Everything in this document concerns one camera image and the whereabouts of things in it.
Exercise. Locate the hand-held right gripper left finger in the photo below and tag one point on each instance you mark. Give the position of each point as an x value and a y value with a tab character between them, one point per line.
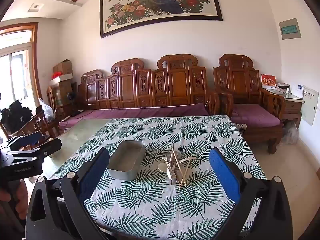
93	172

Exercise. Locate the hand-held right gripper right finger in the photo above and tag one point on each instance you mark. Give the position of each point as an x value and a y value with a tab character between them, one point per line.
222	175

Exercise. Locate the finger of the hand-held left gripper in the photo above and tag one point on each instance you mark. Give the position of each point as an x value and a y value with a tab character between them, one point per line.
27	140
42	148

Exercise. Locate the rectangular metal tray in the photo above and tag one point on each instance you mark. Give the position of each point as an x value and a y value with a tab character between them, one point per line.
125	155

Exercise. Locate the metal spoon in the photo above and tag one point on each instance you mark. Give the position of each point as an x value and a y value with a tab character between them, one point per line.
175	153

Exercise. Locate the person's left hand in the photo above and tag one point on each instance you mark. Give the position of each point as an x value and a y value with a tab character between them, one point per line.
21	197

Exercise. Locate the wooden dining chair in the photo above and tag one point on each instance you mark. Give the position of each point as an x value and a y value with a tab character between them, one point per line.
37	125

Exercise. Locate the black cloth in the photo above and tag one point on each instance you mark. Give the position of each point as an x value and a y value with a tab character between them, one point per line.
15	116

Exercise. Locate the clear plastic bag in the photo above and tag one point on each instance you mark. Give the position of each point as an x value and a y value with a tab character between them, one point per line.
47	110

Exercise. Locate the carved wooden armchair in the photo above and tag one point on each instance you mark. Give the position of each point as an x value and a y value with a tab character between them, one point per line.
51	100
237	77

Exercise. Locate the small black fan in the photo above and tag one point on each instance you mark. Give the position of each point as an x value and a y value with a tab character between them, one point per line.
71	97

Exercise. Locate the large brown cardboard box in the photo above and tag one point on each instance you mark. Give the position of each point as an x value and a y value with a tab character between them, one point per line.
63	92

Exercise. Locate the green leaf print tablecloth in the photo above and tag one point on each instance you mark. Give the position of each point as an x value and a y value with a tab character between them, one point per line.
150	205

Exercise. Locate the purple armchair seat cushion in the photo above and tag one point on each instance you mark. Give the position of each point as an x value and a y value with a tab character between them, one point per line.
252	115

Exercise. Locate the white flat box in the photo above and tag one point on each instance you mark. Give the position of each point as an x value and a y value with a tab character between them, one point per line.
62	79

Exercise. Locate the red decoration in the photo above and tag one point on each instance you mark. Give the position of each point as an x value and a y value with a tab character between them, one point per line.
57	75

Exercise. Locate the long purple sofa cushion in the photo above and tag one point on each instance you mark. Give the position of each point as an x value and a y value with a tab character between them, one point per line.
137	111

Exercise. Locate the wooden framed glass door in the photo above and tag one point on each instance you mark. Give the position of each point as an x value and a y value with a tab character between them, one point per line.
17	62

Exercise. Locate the grey plastic bag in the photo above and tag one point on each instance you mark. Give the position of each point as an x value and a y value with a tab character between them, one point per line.
291	132

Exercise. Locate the wooden side table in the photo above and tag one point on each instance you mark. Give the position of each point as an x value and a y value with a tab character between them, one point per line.
292	107

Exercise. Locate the red desk calendar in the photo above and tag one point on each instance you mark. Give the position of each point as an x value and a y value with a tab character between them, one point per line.
268	81

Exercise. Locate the carved wooden sofa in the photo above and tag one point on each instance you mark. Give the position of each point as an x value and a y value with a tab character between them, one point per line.
177	80

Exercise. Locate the white electrical panel door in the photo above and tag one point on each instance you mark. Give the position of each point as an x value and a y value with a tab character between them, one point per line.
310	105

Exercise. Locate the framed peacock flower painting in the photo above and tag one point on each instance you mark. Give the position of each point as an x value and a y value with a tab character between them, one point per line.
160	2

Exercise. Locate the grey green wall panel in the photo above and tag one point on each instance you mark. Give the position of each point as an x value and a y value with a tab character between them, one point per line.
290	28

